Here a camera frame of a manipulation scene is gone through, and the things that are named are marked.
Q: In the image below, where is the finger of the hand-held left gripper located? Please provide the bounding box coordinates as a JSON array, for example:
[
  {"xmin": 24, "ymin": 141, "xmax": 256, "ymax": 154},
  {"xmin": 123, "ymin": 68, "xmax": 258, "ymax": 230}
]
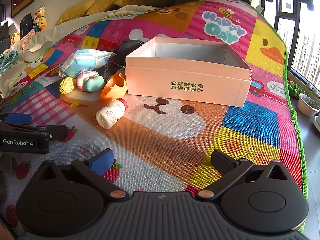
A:
[
  {"xmin": 0, "ymin": 121, "xmax": 68, "ymax": 143},
  {"xmin": 0, "ymin": 113, "xmax": 32, "ymax": 125}
]

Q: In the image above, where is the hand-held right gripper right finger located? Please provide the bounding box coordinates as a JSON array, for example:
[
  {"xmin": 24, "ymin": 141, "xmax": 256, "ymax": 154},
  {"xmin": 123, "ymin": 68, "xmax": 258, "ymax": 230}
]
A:
[{"xmin": 195, "ymin": 149, "xmax": 290, "ymax": 202}]

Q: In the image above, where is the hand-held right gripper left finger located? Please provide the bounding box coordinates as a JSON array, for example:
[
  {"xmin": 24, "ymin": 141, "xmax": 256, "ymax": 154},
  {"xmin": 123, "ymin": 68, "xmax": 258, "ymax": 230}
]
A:
[{"xmin": 37, "ymin": 148, "xmax": 129, "ymax": 201}]

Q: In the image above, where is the small white drink bottle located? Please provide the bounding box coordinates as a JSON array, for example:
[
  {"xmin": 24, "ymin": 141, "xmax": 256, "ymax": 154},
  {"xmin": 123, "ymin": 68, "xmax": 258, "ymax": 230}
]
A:
[{"xmin": 96, "ymin": 98, "xmax": 128, "ymax": 130}]

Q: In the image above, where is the yellow knitted toy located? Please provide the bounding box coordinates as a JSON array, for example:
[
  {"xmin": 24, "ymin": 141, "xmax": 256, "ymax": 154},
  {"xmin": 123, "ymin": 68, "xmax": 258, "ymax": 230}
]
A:
[{"xmin": 59, "ymin": 77, "xmax": 77, "ymax": 95}]

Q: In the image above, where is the pastel pink teal toy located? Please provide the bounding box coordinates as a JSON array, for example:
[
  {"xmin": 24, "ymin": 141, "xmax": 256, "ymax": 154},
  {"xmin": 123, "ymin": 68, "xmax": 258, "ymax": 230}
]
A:
[{"xmin": 76, "ymin": 70, "xmax": 105, "ymax": 93}]

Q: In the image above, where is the orange plastic toy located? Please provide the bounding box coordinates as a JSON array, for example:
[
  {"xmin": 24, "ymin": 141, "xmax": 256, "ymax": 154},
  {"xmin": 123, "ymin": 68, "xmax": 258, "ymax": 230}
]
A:
[{"xmin": 99, "ymin": 71, "xmax": 127, "ymax": 101}]

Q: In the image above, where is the blue white wet wipes pack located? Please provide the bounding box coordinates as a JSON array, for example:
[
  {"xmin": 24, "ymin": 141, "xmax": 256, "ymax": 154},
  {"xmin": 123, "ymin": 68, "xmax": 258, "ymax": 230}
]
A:
[{"xmin": 59, "ymin": 49, "xmax": 117, "ymax": 78}]

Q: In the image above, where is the pink cardboard box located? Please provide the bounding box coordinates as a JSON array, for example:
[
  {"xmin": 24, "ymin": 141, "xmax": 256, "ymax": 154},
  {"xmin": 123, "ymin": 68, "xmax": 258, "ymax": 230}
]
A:
[{"xmin": 124, "ymin": 37, "xmax": 253, "ymax": 108}]

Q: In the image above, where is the dark grey plush toy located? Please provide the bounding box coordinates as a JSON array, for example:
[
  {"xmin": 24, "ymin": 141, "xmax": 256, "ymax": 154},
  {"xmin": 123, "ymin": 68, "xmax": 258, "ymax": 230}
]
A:
[{"xmin": 114, "ymin": 39, "xmax": 150, "ymax": 68}]

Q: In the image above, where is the colourful cartoon play mat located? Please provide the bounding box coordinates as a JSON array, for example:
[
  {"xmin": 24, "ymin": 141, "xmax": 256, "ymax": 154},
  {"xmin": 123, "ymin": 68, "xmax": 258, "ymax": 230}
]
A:
[{"xmin": 0, "ymin": 0, "xmax": 308, "ymax": 233}]

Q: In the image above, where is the blue yarn bundle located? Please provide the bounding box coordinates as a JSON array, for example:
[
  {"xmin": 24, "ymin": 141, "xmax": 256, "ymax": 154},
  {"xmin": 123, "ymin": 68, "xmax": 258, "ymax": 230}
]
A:
[{"xmin": 0, "ymin": 49, "xmax": 22, "ymax": 73}]

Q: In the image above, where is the white cloth bundle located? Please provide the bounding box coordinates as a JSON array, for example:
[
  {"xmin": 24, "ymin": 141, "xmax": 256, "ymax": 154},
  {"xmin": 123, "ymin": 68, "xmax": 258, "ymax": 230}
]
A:
[{"xmin": 21, "ymin": 44, "xmax": 44, "ymax": 63}]

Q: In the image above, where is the dark glass cabinet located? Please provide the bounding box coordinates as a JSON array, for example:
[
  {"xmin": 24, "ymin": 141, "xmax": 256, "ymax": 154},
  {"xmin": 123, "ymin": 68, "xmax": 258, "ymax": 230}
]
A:
[{"xmin": 0, "ymin": 21, "xmax": 10, "ymax": 42}]

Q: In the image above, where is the black cap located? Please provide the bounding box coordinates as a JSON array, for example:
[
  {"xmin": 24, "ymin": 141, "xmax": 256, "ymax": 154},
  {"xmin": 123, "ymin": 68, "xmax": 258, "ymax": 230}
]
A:
[{"xmin": 19, "ymin": 13, "xmax": 34, "ymax": 37}]

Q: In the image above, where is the white plant pot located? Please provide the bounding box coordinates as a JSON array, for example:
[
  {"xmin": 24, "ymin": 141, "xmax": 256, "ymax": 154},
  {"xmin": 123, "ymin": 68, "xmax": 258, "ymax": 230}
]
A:
[{"xmin": 297, "ymin": 94, "xmax": 320, "ymax": 118}]

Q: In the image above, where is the plush bear toy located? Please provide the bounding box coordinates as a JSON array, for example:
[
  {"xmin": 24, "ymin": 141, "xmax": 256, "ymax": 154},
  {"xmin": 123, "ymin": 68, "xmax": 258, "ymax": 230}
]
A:
[{"xmin": 32, "ymin": 6, "xmax": 48, "ymax": 33}]

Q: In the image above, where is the green potted plant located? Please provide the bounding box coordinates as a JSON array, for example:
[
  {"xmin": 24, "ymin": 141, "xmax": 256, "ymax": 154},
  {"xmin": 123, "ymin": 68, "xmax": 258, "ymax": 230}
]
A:
[{"xmin": 287, "ymin": 79, "xmax": 304, "ymax": 99}]

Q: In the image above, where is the window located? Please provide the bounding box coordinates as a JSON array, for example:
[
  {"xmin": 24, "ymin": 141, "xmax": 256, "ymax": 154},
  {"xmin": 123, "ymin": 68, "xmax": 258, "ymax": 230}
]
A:
[{"xmin": 275, "ymin": 0, "xmax": 320, "ymax": 88}]

